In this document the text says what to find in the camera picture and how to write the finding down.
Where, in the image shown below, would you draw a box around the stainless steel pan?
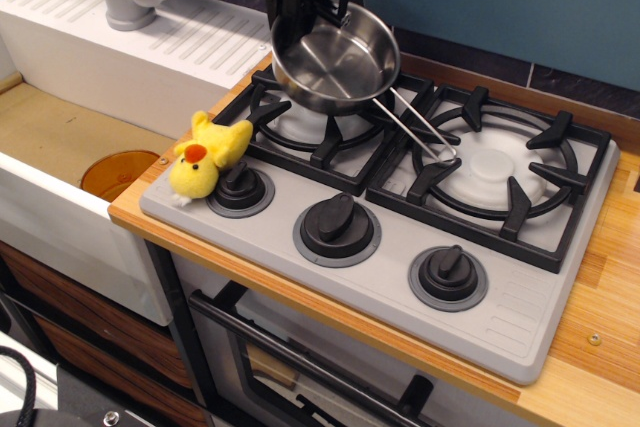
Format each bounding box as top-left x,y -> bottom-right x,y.
271,4 -> 458,165

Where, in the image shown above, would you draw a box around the black left stove knob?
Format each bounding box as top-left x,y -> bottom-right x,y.
206,161 -> 275,219

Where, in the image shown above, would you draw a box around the black stove knob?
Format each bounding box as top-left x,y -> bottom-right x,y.
206,161 -> 275,219
408,245 -> 489,313
293,192 -> 382,269

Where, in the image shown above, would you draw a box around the black middle stove knob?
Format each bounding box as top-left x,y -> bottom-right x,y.
293,192 -> 382,269

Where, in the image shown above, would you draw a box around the black right stove knob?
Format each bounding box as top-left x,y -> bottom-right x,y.
408,245 -> 489,313

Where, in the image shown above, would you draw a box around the grey toy stove top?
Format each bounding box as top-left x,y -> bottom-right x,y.
138,40 -> 621,387

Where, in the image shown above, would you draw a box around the black left burner grate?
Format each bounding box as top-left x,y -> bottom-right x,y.
212,40 -> 434,197

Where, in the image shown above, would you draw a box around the black burner grate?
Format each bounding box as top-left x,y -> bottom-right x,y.
212,40 -> 434,197
366,85 -> 619,274

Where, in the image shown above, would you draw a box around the yellow stuffed duck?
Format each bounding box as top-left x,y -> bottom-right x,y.
169,111 -> 254,207

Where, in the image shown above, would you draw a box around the white toy sink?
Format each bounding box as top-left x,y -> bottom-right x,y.
1,0 -> 270,326

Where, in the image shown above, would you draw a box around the orange plastic plate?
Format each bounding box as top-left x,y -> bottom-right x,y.
80,150 -> 159,202

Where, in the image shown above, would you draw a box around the black right burner grate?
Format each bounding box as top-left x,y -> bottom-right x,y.
366,85 -> 619,274

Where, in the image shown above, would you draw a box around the wooden drawer fronts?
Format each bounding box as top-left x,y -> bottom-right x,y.
1,244 -> 210,426

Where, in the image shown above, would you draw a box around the oven door with handle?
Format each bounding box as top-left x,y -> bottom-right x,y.
188,280 -> 501,427

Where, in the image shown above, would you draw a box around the black braided cable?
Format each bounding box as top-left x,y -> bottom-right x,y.
0,346 -> 39,427

